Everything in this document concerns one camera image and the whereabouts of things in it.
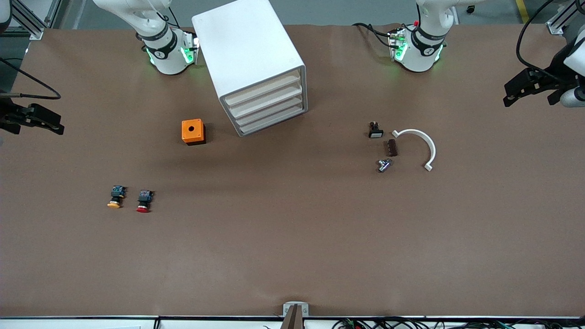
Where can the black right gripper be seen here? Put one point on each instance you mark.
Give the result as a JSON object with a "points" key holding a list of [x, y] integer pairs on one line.
{"points": [[7, 114]]}

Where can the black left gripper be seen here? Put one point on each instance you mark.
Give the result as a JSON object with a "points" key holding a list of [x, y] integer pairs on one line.
{"points": [[553, 76]]}

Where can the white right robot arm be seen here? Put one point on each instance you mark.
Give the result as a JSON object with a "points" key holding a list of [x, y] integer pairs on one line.
{"points": [[164, 55]]}

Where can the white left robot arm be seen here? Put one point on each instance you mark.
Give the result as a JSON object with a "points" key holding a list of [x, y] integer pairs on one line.
{"points": [[418, 57]]}

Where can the yellow push button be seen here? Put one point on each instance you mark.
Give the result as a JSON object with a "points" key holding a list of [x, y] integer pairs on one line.
{"points": [[115, 201]]}

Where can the red push button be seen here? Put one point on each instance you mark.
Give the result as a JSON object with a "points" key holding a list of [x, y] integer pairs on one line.
{"points": [[144, 203]]}

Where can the brown terminal block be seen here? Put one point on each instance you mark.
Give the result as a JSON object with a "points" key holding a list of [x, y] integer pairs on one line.
{"points": [[392, 148]]}

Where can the orange box with hole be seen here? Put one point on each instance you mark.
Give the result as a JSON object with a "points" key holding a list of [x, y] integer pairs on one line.
{"points": [[197, 130]]}

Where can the aluminium frame profile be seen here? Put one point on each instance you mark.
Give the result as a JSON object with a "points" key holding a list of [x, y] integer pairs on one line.
{"points": [[29, 25], [557, 26]]}

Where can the white curved bracket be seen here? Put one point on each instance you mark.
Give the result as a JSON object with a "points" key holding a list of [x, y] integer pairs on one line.
{"points": [[429, 144]]}

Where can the black switch white face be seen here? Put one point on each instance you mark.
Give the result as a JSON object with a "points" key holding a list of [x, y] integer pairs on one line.
{"points": [[375, 132]]}

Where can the silver key switch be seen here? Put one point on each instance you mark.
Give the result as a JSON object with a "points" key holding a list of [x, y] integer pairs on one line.
{"points": [[385, 165]]}

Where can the white table edge rail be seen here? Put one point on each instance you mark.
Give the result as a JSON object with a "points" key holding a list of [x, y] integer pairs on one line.
{"points": [[91, 323]]}

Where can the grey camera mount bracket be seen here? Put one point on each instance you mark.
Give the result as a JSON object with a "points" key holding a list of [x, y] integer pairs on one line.
{"points": [[305, 310]]}

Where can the brown camera post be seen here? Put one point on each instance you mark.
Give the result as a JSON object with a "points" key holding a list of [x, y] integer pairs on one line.
{"points": [[292, 321]]}

